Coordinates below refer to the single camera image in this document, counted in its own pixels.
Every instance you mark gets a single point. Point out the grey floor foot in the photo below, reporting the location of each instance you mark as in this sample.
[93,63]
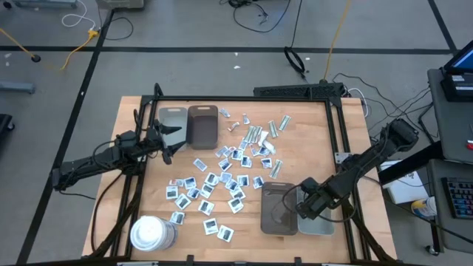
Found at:
[16,87]

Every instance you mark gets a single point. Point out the red button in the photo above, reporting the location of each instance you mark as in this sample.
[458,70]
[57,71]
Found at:
[470,145]

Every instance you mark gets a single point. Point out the open laptop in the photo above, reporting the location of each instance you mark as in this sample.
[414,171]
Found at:
[463,59]

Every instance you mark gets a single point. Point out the metal bracket plate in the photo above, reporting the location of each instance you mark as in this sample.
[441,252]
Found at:
[340,157]

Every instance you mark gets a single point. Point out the black vented control box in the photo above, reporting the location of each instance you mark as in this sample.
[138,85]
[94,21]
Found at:
[295,91]

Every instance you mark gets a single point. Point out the black caster wheel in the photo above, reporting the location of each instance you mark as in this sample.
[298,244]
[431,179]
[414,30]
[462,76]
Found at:
[431,250]

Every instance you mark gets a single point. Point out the light grey plastic bin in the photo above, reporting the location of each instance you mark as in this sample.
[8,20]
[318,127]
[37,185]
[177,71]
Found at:
[321,227]
[173,116]

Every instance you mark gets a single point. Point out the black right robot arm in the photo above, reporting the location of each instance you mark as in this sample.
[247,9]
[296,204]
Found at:
[354,171]

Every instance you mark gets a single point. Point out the pile of silver screws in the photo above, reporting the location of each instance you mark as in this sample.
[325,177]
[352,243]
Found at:
[284,122]

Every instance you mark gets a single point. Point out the black slanted beam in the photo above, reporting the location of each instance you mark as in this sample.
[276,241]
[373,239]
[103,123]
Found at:
[410,165]

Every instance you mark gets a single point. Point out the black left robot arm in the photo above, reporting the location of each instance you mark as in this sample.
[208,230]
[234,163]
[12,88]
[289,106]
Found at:
[92,164]

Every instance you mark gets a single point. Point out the wipes canister with white lid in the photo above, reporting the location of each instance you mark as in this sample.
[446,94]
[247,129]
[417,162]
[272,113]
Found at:
[149,232]

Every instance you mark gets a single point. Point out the black keyboard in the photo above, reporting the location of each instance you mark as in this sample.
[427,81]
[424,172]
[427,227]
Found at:
[460,197]

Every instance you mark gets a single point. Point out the grey floor bar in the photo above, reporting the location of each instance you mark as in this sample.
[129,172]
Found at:
[44,3]

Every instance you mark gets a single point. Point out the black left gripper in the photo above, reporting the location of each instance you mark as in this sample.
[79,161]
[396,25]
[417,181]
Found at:
[155,142]

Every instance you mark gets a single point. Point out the small crumpled white packet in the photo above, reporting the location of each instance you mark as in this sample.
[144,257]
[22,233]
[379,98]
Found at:
[245,119]
[224,112]

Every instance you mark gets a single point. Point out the black wheeled object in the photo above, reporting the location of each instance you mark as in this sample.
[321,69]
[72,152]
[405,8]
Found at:
[4,125]

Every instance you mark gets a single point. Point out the grey computer dolly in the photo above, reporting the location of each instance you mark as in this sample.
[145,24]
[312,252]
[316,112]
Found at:
[120,3]

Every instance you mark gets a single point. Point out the black floor plug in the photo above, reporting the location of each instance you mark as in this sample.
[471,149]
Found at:
[35,58]

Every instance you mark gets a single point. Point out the black desktop device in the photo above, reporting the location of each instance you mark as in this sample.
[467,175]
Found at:
[452,92]

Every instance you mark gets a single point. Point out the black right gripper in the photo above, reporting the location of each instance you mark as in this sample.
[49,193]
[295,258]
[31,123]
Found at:
[314,199]

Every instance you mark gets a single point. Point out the grey desk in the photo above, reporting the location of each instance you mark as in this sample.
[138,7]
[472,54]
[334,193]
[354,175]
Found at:
[443,229]

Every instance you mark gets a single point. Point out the grey cart top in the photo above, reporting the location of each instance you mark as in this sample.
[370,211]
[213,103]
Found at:
[451,125]

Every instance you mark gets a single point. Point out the smoked translucent plastic bin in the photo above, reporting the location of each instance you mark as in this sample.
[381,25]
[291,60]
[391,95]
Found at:
[275,218]
[202,129]

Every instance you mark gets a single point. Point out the white cardboard box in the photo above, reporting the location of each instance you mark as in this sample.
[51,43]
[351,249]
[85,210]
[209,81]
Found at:
[404,188]

